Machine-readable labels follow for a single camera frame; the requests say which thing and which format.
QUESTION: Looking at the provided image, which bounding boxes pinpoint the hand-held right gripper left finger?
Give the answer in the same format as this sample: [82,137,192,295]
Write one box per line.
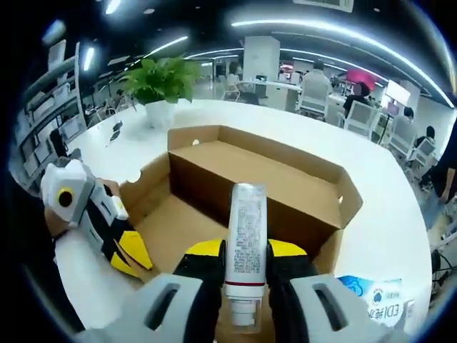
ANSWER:
[76,239,230,343]

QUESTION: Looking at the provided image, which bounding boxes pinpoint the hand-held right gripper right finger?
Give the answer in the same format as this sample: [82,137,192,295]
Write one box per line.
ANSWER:
[266,238,412,343]

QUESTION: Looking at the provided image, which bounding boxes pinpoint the soft blue wet wipes pack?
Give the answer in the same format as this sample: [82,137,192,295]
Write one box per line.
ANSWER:
[337,274,417,329]

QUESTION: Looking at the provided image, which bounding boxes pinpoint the white plastic tube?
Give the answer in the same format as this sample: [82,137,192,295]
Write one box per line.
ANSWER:
[224,182,269,334]

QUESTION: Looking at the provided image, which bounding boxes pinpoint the brown cardboard shoe box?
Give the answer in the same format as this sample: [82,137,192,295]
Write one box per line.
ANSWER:
[119,124,364,343]

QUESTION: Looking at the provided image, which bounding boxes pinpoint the person's left hand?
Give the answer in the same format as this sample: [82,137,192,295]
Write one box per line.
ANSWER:
[44,179,121,239]

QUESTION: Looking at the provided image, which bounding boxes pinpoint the small black table object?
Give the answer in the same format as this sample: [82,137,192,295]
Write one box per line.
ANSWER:
[108,120,125,143]

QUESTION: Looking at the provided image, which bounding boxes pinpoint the white storage shelf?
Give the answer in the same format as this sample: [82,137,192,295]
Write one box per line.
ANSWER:
[19,39,89,179]

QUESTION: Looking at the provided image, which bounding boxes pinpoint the black tripod stand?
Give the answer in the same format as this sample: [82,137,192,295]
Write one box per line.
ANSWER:
[428,246,456,289]

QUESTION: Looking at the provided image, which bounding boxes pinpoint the green plant in white pot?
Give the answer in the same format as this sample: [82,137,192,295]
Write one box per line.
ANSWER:
[119,56,201,130]

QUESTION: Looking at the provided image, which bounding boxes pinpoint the row of white office chairs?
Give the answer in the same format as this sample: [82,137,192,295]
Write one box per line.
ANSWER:
[221,74,442,172]

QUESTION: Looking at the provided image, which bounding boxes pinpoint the pale pink screen on stand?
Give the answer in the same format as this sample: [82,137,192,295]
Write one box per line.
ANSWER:
[385,79,411,105]

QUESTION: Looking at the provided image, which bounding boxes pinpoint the curved ceiling light strip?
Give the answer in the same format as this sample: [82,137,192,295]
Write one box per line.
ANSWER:
[231,19,451,108]

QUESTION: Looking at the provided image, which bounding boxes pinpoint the magenta display screen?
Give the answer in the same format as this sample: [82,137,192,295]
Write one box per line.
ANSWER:
[346,69,376,89]

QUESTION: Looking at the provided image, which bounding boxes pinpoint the ceiling air conditioner vent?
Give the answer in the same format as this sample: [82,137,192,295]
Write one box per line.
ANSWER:
[292,0,354,12]

